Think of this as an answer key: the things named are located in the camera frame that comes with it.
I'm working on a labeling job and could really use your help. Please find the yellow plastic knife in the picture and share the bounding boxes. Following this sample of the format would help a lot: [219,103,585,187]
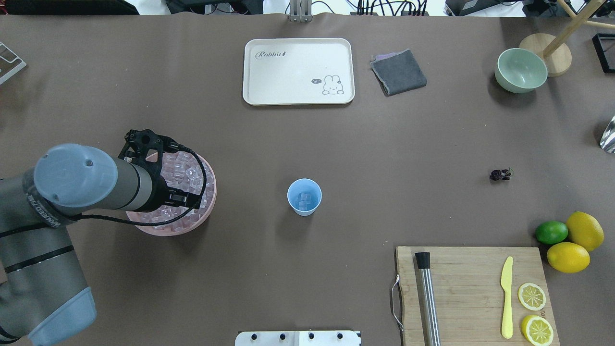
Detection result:
[500,256,514,339]

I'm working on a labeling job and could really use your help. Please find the steel muddler black tip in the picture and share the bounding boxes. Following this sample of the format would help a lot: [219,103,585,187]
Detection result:
[415,252,442,346]

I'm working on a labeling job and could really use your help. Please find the grey folded cloth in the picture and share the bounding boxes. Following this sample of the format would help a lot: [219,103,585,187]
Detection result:
[370,49,428,96]

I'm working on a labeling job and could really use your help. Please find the ice cube in cup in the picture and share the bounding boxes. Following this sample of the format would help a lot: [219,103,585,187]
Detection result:
[294,191,314,211]

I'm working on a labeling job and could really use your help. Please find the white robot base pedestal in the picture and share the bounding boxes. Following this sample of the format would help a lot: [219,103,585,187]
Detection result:
[234,330,362,346]

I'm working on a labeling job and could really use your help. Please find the pink bowl of ice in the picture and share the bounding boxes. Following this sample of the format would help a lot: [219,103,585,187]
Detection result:
[126,151,217,236]

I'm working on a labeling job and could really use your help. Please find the wooden cutting board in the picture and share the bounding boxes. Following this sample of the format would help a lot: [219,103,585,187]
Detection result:
[395,246,556,346]

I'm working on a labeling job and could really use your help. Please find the cream rabbit tray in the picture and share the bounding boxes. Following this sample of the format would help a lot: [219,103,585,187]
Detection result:
[242,37,355,106]

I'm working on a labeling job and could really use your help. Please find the whole yellow lemon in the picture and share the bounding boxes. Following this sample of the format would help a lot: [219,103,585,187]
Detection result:
[547,242,590,273]
[565,211,605,252]

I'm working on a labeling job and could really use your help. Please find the lemon half slice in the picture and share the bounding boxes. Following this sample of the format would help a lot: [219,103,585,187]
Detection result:
[517,282,547,311]
[521,315,555,346]

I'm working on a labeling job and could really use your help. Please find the steel ice scoop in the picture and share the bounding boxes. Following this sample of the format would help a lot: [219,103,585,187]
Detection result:
[598,116,615,154]

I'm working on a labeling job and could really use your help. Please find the green lime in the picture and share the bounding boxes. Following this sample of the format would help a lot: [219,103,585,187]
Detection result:
[535,221,569,245]

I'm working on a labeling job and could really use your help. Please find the wooden cup tree stand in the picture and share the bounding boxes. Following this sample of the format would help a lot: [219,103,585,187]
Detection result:
[519,0,614,77]

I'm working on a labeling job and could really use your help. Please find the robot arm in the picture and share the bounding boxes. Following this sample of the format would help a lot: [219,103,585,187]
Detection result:
[0,144,200,346]

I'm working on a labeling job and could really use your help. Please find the light blue plastic cup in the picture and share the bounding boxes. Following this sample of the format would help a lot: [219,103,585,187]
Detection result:
[286,179,322,217]

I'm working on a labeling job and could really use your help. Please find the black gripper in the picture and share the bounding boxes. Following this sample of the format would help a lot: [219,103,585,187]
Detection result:
[151,176,190,211]

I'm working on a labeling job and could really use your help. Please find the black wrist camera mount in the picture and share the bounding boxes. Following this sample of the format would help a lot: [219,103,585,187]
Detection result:
[117,129,183,180]

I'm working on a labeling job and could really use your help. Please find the aluminium frame post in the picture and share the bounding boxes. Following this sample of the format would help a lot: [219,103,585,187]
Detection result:
[288,0,313,23]

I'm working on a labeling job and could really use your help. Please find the mint green bowl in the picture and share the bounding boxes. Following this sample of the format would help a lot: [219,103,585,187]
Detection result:
[494,48,548,94]

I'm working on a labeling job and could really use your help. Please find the dark cherries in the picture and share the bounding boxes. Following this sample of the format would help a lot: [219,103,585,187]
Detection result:
[489,168,514,181]

